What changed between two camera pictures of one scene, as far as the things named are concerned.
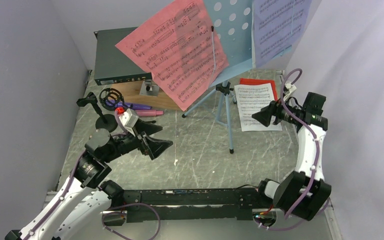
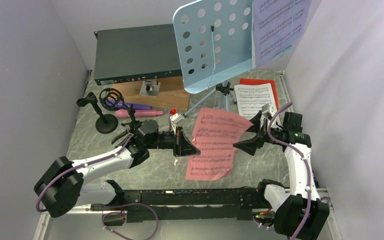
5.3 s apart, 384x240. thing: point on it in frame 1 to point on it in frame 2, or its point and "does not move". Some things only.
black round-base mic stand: x=104 y=122 does not move
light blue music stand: x=233 y=22 does not move
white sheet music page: x=250 y=98 does not move
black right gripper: x=264 y=116 to x=250 y=146
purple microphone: x=136 y=106 does not move
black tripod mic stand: x=111 y=99 does not move
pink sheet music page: x=180 y=45 to x=215 y=132
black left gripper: x=153 y=147 to x=182 y=146
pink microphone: x=149 y=113 does not move
